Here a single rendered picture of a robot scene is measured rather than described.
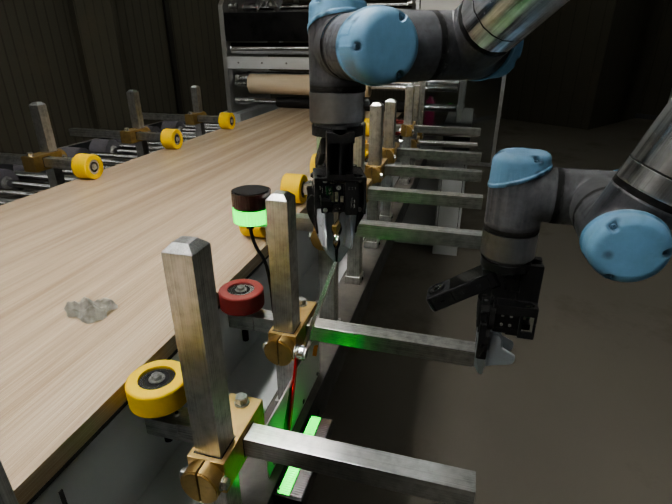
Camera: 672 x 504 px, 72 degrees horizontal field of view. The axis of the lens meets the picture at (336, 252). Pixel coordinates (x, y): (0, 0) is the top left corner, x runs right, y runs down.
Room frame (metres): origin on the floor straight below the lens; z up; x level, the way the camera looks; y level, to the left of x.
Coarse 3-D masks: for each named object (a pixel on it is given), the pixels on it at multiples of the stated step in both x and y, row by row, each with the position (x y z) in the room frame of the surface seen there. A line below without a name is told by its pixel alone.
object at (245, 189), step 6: (240, 186) 0.69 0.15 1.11; (246, 186) 0.69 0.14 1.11; (252, 186) 0.69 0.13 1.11; (258, 186) 0.69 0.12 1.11; (264, 186) 0.69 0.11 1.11; (234, 192) 0.66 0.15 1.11; (240, 192) 0.66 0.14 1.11; (246, 192) 0.66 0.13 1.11; (252, 192) 0.66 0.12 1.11; (258, 192) 0.66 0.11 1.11; (264, 192) 0.67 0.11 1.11; (240, 210) 0.65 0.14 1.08; (258, 210) 0.65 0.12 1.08; (252, 228) 0.68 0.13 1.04; (252, 234) 0.68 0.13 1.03; (252, 240) 0.68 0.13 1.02; (258, 252) 0.67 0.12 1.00; (264, 258) 0.67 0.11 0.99; (264, 264) 0.67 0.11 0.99; (270, 282) 0.67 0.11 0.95; (270, 288) 0.67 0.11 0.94; (270, 294) 0.67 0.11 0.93
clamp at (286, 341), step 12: (300, 312) 0.71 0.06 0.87; (312, 312) 0.72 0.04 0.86; (300, 324) 0.67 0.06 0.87; (276, 336) 0.64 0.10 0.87; (288, 336) 0.64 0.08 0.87; (300, 336) 0.66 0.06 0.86; (264, 348) 0.63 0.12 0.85; (276, 348) 0.62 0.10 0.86; (288, 348) 0.62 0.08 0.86; (276, 360) 0.62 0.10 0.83; (288, 360) 0.62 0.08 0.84
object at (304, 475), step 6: (324, 420) 0.62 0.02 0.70; (330, 420) 0.62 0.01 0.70; (324, 426) 0.61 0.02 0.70; (318, 432) 0.60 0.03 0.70; (324, 432) 0.60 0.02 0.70; (300, 474) 0.51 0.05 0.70; (306, 474) 0.51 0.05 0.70; (300, 480) 0.50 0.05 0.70; (306, 480) 0.50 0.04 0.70; (294, 486) 0.49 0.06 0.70; (300, 486) 0.49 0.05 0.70; (294, 492) 0.48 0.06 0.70; (300, 492) 0.48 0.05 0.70
